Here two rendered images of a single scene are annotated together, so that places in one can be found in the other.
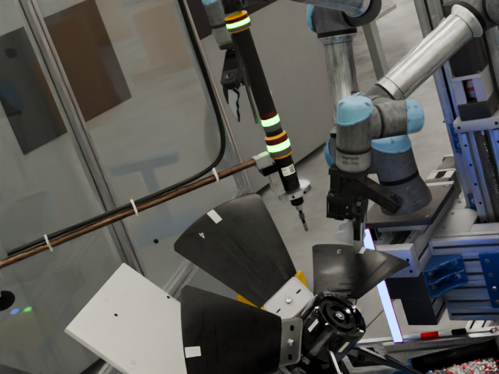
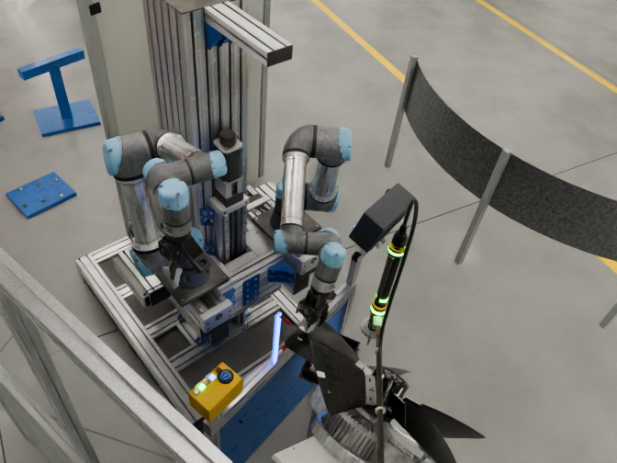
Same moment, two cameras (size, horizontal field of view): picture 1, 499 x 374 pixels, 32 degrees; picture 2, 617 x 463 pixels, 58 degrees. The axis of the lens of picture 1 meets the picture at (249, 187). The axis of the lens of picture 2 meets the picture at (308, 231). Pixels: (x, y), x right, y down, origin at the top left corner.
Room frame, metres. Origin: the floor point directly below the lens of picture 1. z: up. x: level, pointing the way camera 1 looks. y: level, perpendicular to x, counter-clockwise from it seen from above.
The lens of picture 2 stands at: (1.68, 0.88, 2.80)
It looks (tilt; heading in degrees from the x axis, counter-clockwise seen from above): 46 degrees down; 278
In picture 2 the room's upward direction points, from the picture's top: 7 degrees clockwise
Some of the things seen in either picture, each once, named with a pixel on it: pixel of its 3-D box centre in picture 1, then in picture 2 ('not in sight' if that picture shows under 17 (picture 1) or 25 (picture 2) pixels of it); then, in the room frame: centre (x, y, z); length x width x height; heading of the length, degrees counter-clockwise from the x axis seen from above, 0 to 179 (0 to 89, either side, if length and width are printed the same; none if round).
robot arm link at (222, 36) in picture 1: (227, 33); (176, 224); (2.18, -0.08, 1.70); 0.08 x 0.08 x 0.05
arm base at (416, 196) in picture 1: (402, 188); (189, 265); (2.32, -0.42, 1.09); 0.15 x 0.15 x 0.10
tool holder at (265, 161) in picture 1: (282, 172); (375, 321); (1.59, -0.07, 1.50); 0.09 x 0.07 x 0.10; 100
